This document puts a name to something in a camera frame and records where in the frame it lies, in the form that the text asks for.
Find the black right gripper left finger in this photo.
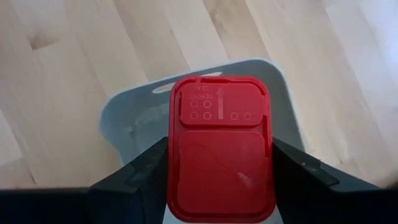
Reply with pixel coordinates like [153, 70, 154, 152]
[0, 136, 169, 224]

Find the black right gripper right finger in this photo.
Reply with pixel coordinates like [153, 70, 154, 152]
[272, 138, 398, 224]

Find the light grey plastic bin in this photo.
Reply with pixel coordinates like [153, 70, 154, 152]
[98, 58, 307, 167]

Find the red paprika tin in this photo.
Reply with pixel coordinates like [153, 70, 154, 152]
[166, 75, 277, 224]

